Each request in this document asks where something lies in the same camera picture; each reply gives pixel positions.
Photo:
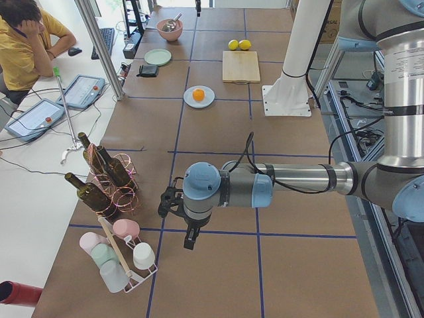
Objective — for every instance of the white wire cup rack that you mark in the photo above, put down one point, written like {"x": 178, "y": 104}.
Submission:
{"x": 135, "y": 278}

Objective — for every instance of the pale green cup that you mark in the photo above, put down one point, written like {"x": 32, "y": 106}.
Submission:
{"x": 102, "y": 253}

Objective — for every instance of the pale blue cup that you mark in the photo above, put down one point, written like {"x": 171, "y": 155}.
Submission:
{"x": 114, "y": 276}

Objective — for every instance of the steel ice scoop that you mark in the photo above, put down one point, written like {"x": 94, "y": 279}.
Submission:
{"x": 170, "y": 24}

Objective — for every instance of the pink bowl with ice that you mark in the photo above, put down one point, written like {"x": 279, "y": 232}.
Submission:
{"x": 170, "y": 35}

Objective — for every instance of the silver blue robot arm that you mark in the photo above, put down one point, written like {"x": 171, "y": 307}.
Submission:
{"x": 394, "y": 181}

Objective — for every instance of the light blue plate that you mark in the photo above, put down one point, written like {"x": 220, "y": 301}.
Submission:
{"x": 209, "y": 97}

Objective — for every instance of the red cylinder object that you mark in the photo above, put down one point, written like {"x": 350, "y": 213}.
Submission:
{"x": 13, "y": 293}

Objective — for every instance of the blue teach pendant tablet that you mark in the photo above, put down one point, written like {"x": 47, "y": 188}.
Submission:
{"x": 83, "y": 91}
{"x": 35, "y": 121}

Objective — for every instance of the pale pink cup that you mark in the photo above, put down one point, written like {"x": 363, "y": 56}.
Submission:
{"x": 89, "y": 240}

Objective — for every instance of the yellow lemon near board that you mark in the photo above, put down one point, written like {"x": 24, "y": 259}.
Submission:
{"x": 244, "y": 44}

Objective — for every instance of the yellow lemon far side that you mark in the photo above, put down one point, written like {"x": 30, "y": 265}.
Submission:
{"x": 233, "y": 44}

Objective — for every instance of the metal reacher grabber stick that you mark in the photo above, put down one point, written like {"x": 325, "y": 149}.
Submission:
{"x": 76, "y": 144}

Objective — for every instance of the copper wire bottle rack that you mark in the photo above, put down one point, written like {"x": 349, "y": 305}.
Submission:
{"x": 124, "y": 198}

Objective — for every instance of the dark green wine bottle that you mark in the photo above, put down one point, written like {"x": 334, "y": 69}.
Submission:
{"x": 115, "y": 169}
{"x": 93, "y": 197}
{"x": 91, "y": 155}

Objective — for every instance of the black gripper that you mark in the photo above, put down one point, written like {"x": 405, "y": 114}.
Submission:
{"x": 195, "y": 226}

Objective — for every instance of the person in yellow shirt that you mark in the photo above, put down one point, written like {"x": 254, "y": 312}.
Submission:
{"x": 30, "y": 39}

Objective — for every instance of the aluminium frame post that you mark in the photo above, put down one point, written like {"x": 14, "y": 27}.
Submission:
{"x": 90, "y": 22}

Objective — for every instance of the bamboo cutting board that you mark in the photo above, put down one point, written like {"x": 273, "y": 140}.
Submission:
{"x": 240, "y": 67}

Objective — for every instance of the orange mandarin fruit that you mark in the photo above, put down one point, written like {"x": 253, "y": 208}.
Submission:
{"x": 198, "y": 94}

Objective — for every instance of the white cup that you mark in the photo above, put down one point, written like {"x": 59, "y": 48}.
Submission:
{"x": 143, "y": 256}

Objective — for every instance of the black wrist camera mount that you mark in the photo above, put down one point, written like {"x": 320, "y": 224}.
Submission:
{"x": 171, "y": 201}

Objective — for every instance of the light green plate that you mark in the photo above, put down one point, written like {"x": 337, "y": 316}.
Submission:
{"x": 158, "y": 57}

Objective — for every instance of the dark grey folded cloth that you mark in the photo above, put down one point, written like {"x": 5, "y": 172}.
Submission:
{"x": 148, "y": 71}

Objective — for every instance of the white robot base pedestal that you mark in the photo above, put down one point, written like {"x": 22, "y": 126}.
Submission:
{"x": 288, "y": 96}

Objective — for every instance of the black computer mouse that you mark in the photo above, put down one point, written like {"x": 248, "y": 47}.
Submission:
{"x": 73, "y": 51}

